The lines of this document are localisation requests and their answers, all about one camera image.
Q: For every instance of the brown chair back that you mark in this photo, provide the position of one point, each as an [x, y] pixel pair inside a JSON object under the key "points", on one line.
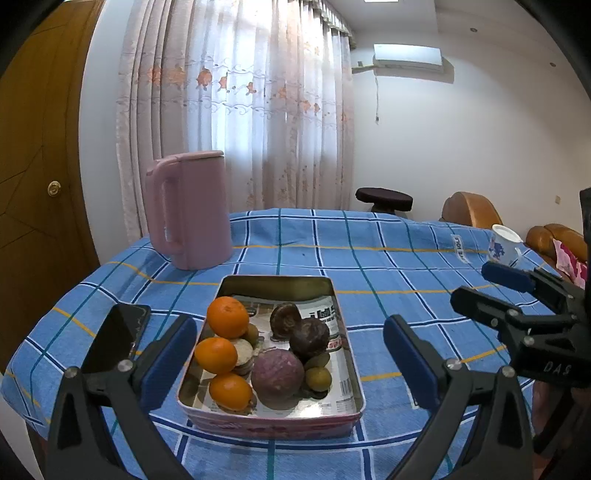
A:
{"points": [[466, 210]]}

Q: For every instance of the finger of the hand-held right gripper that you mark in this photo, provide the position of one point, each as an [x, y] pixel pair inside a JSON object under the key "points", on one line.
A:
{"points": [[505, 276], [480, 304]]}

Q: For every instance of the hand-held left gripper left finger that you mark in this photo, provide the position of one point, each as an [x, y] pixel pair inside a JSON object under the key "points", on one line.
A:
{"points": [[168, 360]]}

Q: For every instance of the small beige round fruit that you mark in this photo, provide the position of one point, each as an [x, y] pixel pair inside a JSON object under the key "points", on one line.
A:
{"points": [[243, 355]]}

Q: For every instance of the brass door knob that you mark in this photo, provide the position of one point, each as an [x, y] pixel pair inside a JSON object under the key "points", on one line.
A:
{"points": [[54, 188]]}

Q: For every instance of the large purple passion fruit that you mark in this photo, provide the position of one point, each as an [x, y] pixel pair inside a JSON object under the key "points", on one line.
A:
{"points": [[277, 378]]}

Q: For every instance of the blue checked tablecloth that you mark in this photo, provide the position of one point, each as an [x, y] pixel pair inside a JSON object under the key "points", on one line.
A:
{"points": [[323, 258]]}

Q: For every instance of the dark passion fruit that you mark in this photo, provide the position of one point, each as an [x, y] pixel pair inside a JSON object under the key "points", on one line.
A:
{"points": [[310, 340], [284, 318]]}

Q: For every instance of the brown leather chair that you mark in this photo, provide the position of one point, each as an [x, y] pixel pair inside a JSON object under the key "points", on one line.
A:
{"points": [[549, 237]]}

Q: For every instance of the white mug blue print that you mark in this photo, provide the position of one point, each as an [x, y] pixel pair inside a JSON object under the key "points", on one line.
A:
{"points": [[501, 244]]}

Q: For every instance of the pink patterned cloth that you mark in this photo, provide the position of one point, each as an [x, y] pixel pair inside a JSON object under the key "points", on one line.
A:
{"points": [[570, 263]]}

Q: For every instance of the floral sheer curtain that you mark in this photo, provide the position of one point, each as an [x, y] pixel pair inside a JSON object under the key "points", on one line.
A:
{"points": [[254, 115]]}

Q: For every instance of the small green fruit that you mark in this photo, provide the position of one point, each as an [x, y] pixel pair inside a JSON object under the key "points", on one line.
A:
{"points": [[319, 379], [316, 360], [252, 332]]}

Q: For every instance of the orange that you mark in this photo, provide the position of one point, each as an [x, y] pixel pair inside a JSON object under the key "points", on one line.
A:
{"points": [[227, 317], [231, 391], [215, 354]]}

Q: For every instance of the pink tin box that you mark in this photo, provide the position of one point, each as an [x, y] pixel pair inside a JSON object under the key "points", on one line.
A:
{"points": [[277, 427]]}

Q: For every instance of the pink plastic jug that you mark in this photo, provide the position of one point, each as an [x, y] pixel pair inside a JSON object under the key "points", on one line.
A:
{"points": [[198, 217]]}

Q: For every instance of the wooden door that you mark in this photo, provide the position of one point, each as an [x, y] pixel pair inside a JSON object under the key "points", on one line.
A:
{"points": [[37, 138]]}

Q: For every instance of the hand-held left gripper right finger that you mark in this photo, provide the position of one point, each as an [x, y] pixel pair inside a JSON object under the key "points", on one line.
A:
{"points": [[411, 364]]}

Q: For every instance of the white air conditioner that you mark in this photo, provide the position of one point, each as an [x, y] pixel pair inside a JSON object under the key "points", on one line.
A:
{"points": [[408, 57]]}

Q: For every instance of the dark round stool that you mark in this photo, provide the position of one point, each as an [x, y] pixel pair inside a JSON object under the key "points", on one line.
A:
{"points": [[383, 196]]}

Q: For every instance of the black smartphone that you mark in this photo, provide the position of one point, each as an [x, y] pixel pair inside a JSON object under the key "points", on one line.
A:
{"points": [[115, 337]]}

